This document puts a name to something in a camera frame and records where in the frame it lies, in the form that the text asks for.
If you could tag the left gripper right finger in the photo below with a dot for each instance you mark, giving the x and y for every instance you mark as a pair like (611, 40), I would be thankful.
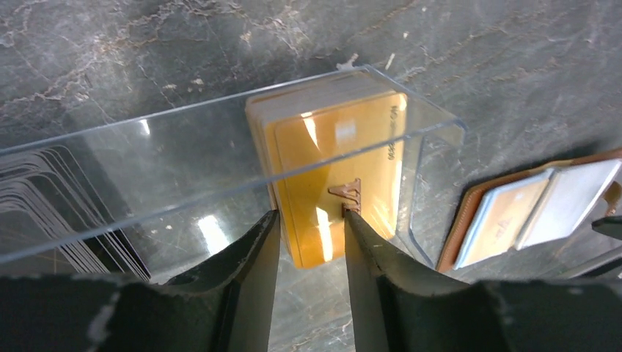
(399, 304)

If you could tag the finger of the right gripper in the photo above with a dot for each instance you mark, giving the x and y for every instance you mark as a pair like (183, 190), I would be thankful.
(610, 226)

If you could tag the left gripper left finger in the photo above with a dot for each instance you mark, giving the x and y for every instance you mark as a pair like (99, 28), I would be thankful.
(224, 303)

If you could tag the brown leather card holder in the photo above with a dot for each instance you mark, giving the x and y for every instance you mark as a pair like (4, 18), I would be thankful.
(574, 188)

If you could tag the clear box with dark cards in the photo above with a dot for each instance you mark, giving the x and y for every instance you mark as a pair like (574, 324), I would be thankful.
(46, 196)

